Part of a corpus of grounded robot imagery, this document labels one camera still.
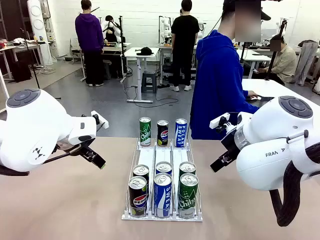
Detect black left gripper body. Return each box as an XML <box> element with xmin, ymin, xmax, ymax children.
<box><xmin>74</xmin><ymin>142</ymin><xmax>96</xmax><ymax>160</ymax></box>

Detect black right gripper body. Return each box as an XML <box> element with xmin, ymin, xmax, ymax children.
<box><xmin>220</xmin><ymin>131</ymin><xmax>241</xmax><ymax>157</ymax></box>

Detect green Chilsung cider can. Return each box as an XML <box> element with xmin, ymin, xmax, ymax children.
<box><xmin>178</xmin><ymin>161</ymin><xmax>197</xmax><ymax>177</ymax></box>
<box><xmin>139</xmin><ymin>116</ymin><xmax>152</xmax><ymax>147</ymax></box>
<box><xmin>177</xmin><ymin>172</ymin><xmax>199</xmax><ymax>220</ymax></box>

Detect black Pepsi can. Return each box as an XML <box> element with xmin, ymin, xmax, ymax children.
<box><xmin>132</xmin><ymin>164</ymin><xmax>150</xmax><ymax>193</ymax></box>
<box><xmin>156</xmin><ymin>120</ymin><xmax>170</xmax><ymax>147</ymax></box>
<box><xmin>128</xmin><ymin>175</ymin><xmax>148</xmax><ymax>217</ymax></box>

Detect person's right forearm blue sleeve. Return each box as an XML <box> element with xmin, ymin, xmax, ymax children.
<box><xmin>241</xmin><ymin>88</ymin><xmax>260</xmax><ymax>115</ymax></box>

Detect person in blue hoodie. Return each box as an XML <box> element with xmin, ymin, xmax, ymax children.
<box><xmin>189</xmin><ymin>0</ymin><xmax>272</xmax><ymax>140</ymax></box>

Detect seated person in beige jacket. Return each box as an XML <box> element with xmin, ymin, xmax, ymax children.
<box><xmin>252</xmin><ymin>34</ymin><xmax>298</xmax><ymax>86</ymax></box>

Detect person in black t-shirt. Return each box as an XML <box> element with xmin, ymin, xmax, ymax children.
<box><xmin>169</xmin><ymin>0</ymin><xmax>200</xmax><ymax>92</ymax></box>

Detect person in purple hoodie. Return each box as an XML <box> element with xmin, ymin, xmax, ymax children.
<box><xmin>74</xmin><ymin>0</ymin><xmax>105</xmax><ymax>88</ymax></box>

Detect person in white top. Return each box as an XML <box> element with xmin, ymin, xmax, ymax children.
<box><xmin>101</xmin><ymin>14</ymin><xmax>121</xmax><ymax>43</ymax></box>

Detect person's right hand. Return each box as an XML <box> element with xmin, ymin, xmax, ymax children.
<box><xmin>246</xmin><ymin>90</ymin><xmax>261</xmax><ymax>101</ymax></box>

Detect blue Pocari Sweat can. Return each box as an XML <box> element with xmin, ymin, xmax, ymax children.
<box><xmin>155</xmin><ymin>161</ymin><xmax>173</xmax><ymax>177</ymax></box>
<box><xmin>153</xmin><ymin>172</ymin><xmax>173</xmax><ymax>218</ymax></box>
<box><xmin>174</xmin><ymin>118</ymin><xmax>188</xmax><ymax>148</ymax></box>

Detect black phone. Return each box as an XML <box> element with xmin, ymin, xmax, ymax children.
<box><xmin>246</xmin><ymin>96</ymin><xmax>275</xmax><ymax>102</ymax></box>

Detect clear acrylic can rack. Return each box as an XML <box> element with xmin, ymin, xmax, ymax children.
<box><xmin>121</xmin><ymin>138</ymin><xmax>204</xmax><ymax>223</ymax></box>

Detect large white table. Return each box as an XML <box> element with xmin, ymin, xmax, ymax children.
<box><xmin>241</xmin><ymin>78</ymin><xmax>320</xmax><ymax>118</ymax></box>

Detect white background table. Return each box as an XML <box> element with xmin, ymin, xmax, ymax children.
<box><xmin>234</xmin><ymin>48</ymin><xmax>272</xmax><ymax>80</ymax></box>

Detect grey plastic stool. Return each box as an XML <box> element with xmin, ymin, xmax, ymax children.
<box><xmin>141</xmin><ymin>71</ymin><xmax>158</xmax><ymax>94</ymax></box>

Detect black bag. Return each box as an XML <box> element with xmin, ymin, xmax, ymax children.
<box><xmin>11</xmin><ymin>61</ymin><xmax>33</xmax><ymax>83</ymax></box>

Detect black stand pole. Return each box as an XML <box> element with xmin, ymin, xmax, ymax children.
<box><xmin>119</xmin><ymin>15</ymin><xmax>128</xmax><ymax>83</ymax></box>

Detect white height-adjustable desk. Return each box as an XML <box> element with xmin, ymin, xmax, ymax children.
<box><xmin>124</xmin><ymin>46</ymin><xmax>161</xmax><ymax>104</ymax></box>

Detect grey hanging garment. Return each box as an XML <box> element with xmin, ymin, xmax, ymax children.
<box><xmin>294</xmin><ymin>39</ymin><xmax>320</xmax><ymax>87</ymax></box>

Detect black cap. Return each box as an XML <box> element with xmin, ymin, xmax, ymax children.
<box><xmin>136</xmin><ymin>46</ymin><xmax>155</xmax><ymax>56</ymax></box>

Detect white side table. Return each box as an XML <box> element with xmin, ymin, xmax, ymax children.
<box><xmin>0</xmin><ymin>43</ymin><xmax>47</xmax><ymax>81</ymax></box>

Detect white tower air conditioner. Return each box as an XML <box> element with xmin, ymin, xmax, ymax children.
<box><xmin>26</xmin><ymin>0</ymin><xmax>59</xmax><ymax>66</ymax></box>

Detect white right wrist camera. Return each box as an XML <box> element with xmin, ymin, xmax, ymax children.
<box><xmin>209</xmin><ymin>112</ymin><xmax>231</xmax><ymax>133</ymax></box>

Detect black braided cable sleeve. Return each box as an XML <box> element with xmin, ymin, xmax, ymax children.
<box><xmin>271</xmin><ymin>142</ymin><xmax>320</xmax><ymax>227</ymax></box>

